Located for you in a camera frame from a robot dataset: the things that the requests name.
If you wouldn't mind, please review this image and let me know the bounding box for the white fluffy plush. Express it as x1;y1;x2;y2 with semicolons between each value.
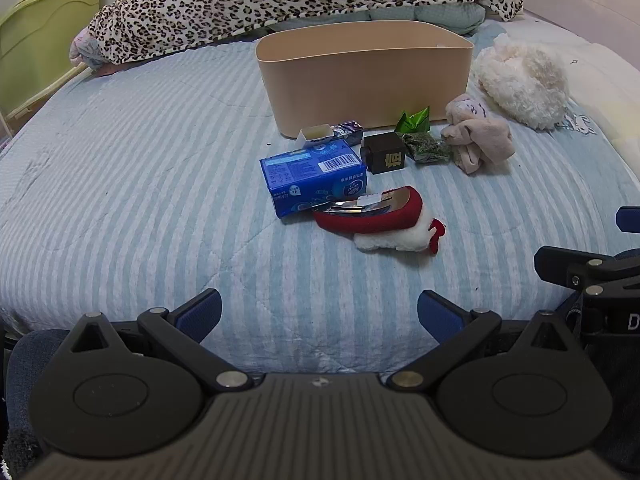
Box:
472;33;571;131

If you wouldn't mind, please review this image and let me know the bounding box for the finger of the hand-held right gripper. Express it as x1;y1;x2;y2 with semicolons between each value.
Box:
615;206;640;234
534;245;640;292

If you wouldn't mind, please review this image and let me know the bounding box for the person's jeans leg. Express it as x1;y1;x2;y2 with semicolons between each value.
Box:
4;329;76;461

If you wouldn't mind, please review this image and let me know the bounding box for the green wooden headboard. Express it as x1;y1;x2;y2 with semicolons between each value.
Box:
0;0;101;122

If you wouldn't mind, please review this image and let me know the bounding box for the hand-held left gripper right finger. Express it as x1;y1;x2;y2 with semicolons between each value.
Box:
387;289;585;392

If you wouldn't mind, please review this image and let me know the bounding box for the teal quilt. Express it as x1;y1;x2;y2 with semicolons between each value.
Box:
270;2;488;37

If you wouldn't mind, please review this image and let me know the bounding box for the pink floral cloth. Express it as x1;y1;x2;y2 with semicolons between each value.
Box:
70;25;107;69

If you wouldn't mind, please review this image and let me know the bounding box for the small white sauce cup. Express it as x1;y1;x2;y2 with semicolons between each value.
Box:
298;123;335;148

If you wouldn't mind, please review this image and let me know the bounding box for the small black box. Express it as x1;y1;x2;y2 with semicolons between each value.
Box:
360;132;407;175

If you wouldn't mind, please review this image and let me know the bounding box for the clear packet of green herbs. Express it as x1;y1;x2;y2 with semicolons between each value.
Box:
403;131;454;164

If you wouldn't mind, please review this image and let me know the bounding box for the small purple packet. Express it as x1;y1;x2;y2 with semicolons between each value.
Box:
332;120;365;147

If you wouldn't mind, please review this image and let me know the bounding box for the beige plastic storage bin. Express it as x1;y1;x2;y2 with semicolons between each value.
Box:
255;20;475;139

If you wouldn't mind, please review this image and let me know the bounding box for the blue tissue pack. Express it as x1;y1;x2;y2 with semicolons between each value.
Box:
259;139;368;219

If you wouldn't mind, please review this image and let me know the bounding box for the green foil wrapper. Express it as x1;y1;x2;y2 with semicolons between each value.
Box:
395;106;432;134

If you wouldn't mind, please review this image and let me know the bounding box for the grey fuzzy cloth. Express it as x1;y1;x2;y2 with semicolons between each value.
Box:
0;429;43;480

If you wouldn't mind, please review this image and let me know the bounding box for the blue striped bed sheet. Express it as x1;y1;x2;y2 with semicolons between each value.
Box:
0;15;640;376

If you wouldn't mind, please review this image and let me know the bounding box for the pink folded cloth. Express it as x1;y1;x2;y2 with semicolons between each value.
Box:
441;93;516;176

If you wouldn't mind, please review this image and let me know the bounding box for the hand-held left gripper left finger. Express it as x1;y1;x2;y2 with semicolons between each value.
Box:
65;288;254;394

